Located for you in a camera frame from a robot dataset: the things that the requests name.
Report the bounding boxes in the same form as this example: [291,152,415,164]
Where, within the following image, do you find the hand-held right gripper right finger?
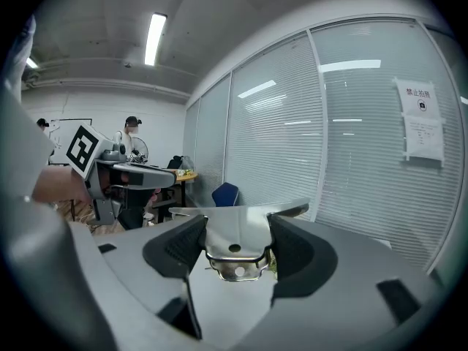
[233,213,450,351]

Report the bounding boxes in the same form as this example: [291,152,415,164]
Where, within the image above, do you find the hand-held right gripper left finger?
[68,213,209,351]

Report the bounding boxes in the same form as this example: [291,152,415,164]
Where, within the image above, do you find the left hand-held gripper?
[65,121,179,227]

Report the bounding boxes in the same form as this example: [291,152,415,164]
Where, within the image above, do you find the person's left forearm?
[31,165,94,206]

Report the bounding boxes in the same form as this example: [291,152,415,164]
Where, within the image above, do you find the round wooden table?
[151,169,199,223]

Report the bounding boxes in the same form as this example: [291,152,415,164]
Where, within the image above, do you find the black standing fan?
[129,136,150,160]

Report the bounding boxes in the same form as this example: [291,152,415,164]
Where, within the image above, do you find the blue chair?
[211,181,241,208]

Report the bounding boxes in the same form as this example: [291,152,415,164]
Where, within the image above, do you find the whiteboard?
[47,118,93,167]

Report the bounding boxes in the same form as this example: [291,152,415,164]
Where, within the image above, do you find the person's white shirt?
[0,12,114,351]

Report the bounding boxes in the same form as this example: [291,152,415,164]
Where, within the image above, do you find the white paper notice sheet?
[401,113,446,167]

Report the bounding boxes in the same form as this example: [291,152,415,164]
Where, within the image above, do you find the white paper sign red heading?
[393,75,441,119]

